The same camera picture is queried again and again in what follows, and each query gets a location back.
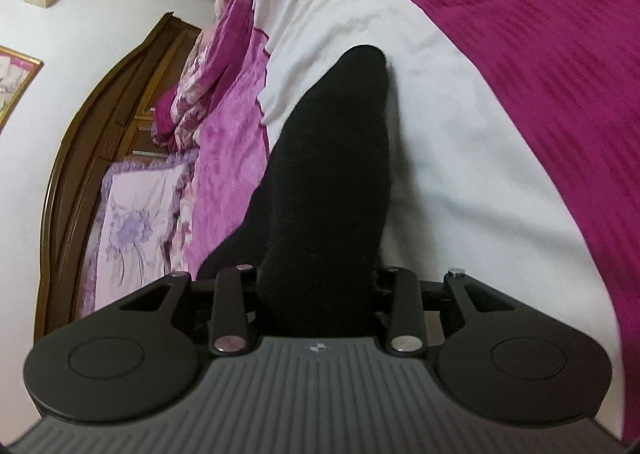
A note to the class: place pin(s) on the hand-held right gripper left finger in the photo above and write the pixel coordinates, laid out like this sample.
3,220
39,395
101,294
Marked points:
232,304

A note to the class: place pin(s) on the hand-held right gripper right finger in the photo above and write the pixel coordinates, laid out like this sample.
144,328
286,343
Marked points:
407,304

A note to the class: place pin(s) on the black pants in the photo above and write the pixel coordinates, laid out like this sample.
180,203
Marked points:
325,184

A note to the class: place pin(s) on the lilac floral pillow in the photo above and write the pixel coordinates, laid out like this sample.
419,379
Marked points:
130,234

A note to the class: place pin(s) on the white cloth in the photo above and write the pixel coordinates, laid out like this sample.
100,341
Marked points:
450,159

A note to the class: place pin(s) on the wooden headboard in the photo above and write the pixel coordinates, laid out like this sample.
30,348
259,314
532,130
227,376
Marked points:
100,124

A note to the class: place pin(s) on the magenta floral quilt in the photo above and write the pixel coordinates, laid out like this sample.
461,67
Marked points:
220,34

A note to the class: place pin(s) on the dark magenta blanket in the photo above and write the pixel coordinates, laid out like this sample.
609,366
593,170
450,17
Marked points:
550,59

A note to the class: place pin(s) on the framed wall picture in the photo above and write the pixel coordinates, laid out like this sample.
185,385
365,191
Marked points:
12,79

